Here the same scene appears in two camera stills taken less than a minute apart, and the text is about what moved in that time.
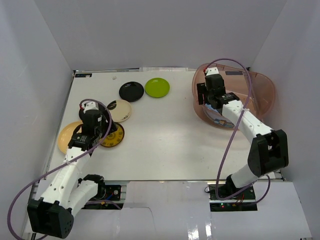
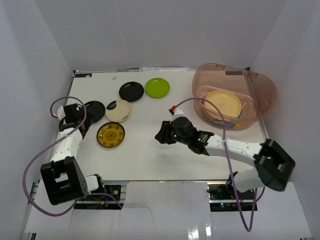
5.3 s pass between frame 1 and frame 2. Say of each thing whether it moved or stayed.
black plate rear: stayed
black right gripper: moved
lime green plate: stayed
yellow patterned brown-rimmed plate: stayed
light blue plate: moved
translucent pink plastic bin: stayed
